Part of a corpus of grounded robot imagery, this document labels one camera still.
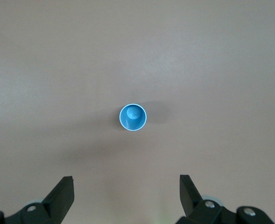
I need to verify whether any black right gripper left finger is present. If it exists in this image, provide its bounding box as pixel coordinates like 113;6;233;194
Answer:
2;176;75;224

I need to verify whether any blue plastic cup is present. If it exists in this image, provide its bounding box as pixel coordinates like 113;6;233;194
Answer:
118;103;148;132

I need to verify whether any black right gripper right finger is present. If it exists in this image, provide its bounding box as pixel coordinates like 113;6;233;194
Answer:
176;174;275;224

